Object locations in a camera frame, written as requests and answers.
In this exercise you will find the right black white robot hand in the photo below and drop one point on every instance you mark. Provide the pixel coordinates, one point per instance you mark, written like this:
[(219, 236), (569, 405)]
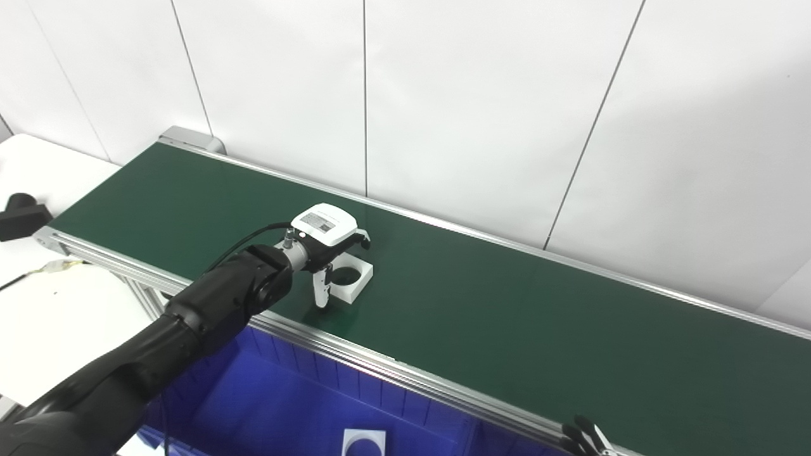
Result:
[(586, 440)]

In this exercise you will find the green conveyor belt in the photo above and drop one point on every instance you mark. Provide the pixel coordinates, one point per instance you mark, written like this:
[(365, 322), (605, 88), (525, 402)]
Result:
[(380, 367), (507, 316)]

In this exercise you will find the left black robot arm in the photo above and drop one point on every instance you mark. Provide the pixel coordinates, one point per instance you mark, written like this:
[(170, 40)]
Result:
[(209, 304)]

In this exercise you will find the black device on table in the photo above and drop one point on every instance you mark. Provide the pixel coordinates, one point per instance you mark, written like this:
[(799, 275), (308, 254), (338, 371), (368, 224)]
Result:
[(22, 221)]

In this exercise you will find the white block with round hole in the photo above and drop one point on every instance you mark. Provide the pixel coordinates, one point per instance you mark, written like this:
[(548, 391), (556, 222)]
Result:
[(347, 434), (361, 283)]

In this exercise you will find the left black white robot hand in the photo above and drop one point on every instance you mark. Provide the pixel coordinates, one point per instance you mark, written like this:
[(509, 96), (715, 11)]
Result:
[(326, 221)]

